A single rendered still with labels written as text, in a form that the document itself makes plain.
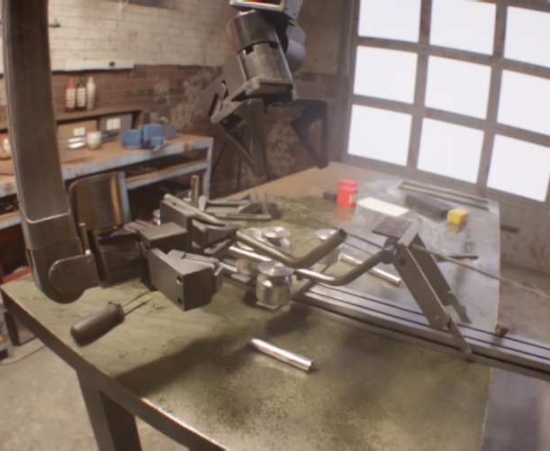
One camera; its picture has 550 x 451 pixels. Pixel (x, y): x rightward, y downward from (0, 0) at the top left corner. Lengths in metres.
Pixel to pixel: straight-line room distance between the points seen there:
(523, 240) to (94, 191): 3.55
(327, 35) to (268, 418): 3.57
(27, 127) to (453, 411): 0.59
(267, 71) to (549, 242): 3.47
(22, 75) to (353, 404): 0.53
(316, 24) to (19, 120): 3.58
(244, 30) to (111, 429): 0.79
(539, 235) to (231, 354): 3.38
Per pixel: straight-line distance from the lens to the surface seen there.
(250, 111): 0.42
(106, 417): 0.90
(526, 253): 3.79
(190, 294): 0.42
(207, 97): 0.56
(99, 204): 0.46
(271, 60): 0.48
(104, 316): 0.61
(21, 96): 0.46
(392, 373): 0.57
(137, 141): 2.29
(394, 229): 0.59
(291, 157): 3.98
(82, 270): 0.44
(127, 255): 0.47
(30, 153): 0.45
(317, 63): 3.85
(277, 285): 0.59
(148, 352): 0.57
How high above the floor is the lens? 1.23
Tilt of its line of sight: 20 degrees down
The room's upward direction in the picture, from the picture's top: 5 degrees clockwise
